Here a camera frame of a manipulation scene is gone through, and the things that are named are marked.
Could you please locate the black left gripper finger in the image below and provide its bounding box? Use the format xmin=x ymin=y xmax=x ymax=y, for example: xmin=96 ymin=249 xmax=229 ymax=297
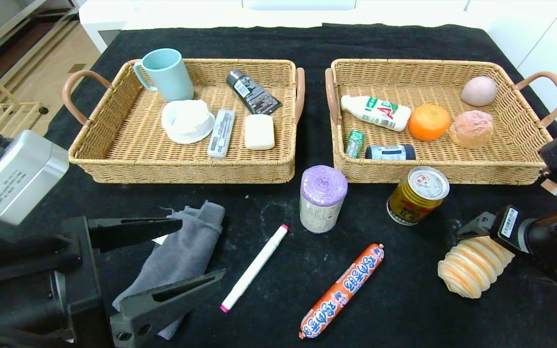
xmin=109 ymin=268 xmax=226 ymax=348
xmin=87 ymin=216 xmax=183 ymax=253

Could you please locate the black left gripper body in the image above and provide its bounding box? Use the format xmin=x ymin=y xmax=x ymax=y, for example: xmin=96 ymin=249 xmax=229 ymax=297
xmin=0 ymin=215 xmax=115 ymax=348

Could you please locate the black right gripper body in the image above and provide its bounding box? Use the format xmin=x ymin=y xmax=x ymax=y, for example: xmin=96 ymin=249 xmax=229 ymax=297
xmin=489 ymin=204 xmax=554 ymax=258

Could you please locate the striped bread loaf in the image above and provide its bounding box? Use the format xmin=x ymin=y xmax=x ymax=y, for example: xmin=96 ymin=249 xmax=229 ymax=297
xmin=437 ymin=236 xmax=516 ymax=299

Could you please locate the gold drink can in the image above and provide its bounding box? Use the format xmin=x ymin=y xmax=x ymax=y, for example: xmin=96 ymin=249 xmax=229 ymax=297
xmin=387 ymin=166 xmax=450 ymax=226

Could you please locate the orange sausage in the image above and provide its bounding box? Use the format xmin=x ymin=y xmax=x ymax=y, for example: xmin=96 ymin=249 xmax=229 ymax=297
xmin=299 ymin=244 xmax=385 ymax=339

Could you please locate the wicker basket with food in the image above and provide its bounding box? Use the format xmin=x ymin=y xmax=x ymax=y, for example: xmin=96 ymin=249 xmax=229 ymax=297
xmin=325 ymin=58 xmax=557 ymax=186

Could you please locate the wicker basket with daily items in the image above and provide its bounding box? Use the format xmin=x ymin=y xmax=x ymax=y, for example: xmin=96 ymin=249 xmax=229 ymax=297
xmin=62 ymin=58 xmax=306 ymax=184

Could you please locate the grey towel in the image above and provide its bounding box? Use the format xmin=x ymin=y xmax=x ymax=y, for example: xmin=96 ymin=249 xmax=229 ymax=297
xmin=113 ymin=201 xmax=226 ymax=340

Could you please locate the brown round bun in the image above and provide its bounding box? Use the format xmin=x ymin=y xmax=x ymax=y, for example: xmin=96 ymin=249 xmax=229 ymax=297
xmin=449 ymin=110 xmax=494 ymax=148

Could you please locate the white marker pen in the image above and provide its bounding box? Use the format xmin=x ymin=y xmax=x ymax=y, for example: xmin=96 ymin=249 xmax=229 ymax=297
xmin=220 ymin=224 xmax=290 ymax=313

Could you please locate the orange fruit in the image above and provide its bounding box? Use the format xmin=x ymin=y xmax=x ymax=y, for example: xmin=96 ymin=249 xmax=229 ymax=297
xmin=408 ymin=103 xmax=451 ymax=142

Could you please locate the dark blue small jar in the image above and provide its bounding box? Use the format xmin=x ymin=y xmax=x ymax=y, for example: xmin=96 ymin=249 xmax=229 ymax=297
xmin=365 ymin=144 xmax=416 ymax=160

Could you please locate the white round dish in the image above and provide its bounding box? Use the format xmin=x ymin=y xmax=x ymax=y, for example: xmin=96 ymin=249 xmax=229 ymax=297
xmin=161 ymin=99 xmax=216 ymax=145

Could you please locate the pale pink egg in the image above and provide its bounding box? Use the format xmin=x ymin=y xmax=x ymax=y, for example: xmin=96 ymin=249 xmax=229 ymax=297
xmin=461 ymin=76 xmax=498 ymax=107

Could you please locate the clear toothbrush case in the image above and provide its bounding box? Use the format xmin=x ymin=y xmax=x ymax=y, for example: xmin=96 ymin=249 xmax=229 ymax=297
xmin=207 ymin=109 xmax=236 ymax=159

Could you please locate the green gum pack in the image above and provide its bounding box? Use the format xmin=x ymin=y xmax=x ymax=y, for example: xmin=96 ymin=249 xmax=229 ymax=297
xmin=345 ymin=130 xmax=366 ymax=159

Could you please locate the white milk drink bottle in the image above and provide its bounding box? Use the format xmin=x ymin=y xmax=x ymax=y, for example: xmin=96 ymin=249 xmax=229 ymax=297
xmin=341 ymin=95 xmax=412 ymax=132

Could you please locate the purple trash bag roll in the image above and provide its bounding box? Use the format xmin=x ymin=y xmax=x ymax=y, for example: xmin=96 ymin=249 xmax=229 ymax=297
xmin=300 ymin=165 xmax=348 ymax=234

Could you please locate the light blue mug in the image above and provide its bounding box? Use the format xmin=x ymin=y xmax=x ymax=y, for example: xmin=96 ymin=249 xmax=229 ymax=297
xmin=133 ymin=48 xmax=195 ymax=102

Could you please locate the light wooden rack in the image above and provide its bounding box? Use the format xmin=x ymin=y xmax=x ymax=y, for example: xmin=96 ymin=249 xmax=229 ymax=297
xmin=0 ymin=56 xmax=49 ymax=145

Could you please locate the white soap bar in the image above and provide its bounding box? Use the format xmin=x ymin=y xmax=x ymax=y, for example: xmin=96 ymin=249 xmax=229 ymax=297
xmin=244 ymin=114 xmax=276 ymax=150

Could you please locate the black squeeze tube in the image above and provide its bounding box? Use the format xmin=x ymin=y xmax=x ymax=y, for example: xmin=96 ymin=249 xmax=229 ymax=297
xmin=226 ymin=69 xmax=282 ymax=116

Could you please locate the white table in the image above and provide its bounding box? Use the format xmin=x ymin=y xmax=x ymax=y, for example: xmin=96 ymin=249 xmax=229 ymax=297
xmin=78 ymin=0 xmax=487 ymax=54

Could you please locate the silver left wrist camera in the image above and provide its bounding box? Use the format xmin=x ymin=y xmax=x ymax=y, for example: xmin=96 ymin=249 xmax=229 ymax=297
xmin=0 ymin=130 xmax=70 ymax=226

